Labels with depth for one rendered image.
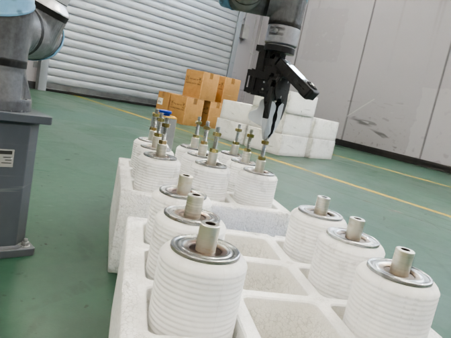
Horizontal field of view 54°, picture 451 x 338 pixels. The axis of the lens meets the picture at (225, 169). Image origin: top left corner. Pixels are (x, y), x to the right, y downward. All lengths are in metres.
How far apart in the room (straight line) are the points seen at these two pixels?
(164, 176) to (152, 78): 5.96
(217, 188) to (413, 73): 5.65
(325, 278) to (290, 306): 0.08
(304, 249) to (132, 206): 0.38
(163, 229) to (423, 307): 0.31
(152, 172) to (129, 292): 0.48
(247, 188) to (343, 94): 5.99
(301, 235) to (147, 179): 0.38
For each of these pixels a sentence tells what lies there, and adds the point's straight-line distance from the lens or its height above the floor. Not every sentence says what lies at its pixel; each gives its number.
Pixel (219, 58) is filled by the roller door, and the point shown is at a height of 0.97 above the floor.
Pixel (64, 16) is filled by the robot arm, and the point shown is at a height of 0.51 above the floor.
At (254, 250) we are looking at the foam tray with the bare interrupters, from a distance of 0.82.
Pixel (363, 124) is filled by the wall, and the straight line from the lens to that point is 6.73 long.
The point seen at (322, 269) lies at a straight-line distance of 0.65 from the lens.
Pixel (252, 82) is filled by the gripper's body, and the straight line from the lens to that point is 1.05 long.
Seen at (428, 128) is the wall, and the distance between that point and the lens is 6.33.
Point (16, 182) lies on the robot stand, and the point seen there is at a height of 0.16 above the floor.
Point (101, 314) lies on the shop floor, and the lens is 0.85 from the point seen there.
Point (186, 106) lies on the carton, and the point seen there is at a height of 0.20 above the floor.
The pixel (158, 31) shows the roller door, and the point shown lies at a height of 1.11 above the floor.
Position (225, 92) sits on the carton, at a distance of 5.18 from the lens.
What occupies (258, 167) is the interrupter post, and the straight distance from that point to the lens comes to 1.05.
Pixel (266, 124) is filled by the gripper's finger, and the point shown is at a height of 0.37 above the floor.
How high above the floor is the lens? 0.42
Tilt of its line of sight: 9 degrees down
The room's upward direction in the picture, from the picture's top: 11 degrees clockwise
